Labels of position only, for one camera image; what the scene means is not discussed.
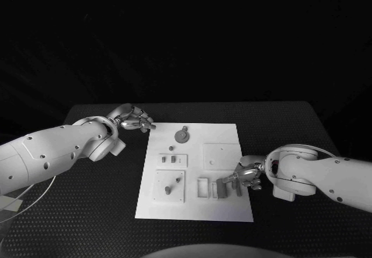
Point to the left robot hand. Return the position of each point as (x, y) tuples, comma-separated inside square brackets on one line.
[(130, 123)]

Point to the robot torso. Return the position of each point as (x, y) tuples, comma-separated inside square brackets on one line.
[(215, 252)]

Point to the gear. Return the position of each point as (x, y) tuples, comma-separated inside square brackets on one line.
[(182, 137)]

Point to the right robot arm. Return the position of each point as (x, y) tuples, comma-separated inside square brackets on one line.
[(324, 175)]

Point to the white task board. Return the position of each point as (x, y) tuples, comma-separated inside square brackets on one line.
[(192, 207)]

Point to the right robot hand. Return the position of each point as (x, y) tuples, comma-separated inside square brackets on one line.
[(248, 171)]

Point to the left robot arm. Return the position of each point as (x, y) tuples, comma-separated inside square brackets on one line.
[(52, 149)]

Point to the rectangular block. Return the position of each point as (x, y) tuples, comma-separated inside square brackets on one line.
[(221, 190)]

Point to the long cylinder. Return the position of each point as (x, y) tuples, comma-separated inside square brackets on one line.
[(238, 190)]

